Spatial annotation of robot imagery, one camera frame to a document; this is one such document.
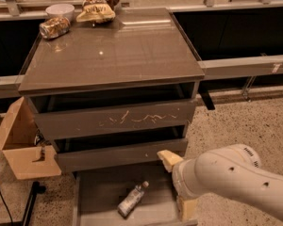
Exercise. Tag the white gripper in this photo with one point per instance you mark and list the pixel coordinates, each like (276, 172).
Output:
(179, 177)

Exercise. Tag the blue plastic bottle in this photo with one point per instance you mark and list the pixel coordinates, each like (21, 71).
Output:
(132, 199)

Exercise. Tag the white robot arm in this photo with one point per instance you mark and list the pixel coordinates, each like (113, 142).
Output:
(232, 172)

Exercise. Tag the grey middle drawer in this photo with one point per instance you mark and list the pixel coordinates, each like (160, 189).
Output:
(96, 152)

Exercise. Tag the grey drawer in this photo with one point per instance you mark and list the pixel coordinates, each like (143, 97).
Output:
(96, 152)
(103, 112)
(99, 191)

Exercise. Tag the grey bottom drawer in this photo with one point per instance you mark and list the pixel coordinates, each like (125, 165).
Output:
(99, 191)

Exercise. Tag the grey drawer cabinet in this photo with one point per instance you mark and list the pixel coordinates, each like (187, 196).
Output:
(140, 48)

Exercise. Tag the grey top drawer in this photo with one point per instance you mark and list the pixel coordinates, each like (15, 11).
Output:
(103, 112)

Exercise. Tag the black stand leg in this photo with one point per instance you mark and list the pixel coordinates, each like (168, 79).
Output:
(36, 189)

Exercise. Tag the open cardboard box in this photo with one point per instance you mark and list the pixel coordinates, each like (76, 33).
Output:
(17, 134)

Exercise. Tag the yellow chip bag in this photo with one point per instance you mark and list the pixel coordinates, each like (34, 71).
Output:
(96, 13)

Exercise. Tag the crushed soda can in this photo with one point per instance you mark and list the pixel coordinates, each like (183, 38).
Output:
(54, 27)

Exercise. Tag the white bowl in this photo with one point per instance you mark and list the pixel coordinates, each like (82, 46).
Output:
(61, 10)

